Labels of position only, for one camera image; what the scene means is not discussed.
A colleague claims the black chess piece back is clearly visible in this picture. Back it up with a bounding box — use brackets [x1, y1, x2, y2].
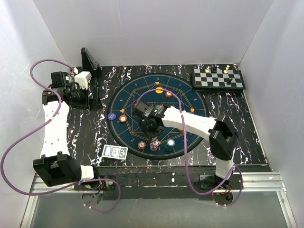
[211, 65, 217, 74]

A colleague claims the orange poker chip stack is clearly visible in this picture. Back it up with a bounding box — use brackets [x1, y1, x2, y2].
[138, 141, 146, 150]

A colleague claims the round blue poker mat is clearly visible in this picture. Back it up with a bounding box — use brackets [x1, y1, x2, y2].
[107, 74, 209, 160]

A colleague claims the yellow big blind button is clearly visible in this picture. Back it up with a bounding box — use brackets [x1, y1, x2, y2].
[155, 87, 163, 94]

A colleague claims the black card holder stand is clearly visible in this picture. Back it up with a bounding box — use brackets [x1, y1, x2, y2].
[81, 47, 102, 78]

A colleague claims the green poker chip stack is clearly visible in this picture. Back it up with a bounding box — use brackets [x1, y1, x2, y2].
[165, 139, 175, 151]

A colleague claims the purple small blind button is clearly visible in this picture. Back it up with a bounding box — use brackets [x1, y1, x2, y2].
[107, 113, 116, 121]

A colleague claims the aluminium rail frame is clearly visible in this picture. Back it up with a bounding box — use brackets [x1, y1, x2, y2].
[21, 168, 297, 228]

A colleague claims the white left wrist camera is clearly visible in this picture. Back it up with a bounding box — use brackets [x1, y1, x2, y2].
[74, 71, 92, 89]

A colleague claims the blue playing card box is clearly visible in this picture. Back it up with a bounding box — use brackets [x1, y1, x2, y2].
[102, 144, 128, 160]

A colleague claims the blue white poker chip stack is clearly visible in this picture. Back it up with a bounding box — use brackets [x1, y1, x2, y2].
[150, 140, 160, 151]

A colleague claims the black white chess board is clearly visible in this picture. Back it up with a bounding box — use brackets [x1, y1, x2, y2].
[191, 68, 246, 92]

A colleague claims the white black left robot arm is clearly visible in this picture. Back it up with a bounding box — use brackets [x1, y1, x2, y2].
[33, 71, 101, 190]

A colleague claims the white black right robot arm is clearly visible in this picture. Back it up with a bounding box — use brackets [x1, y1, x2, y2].
[133, 102, 238, 189]

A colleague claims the white chess piece right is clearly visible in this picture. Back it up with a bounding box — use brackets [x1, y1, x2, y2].
[223, 65, 230, 74]

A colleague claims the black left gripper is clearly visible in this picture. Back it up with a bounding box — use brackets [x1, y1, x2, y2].
[70, 85, 103, 111]

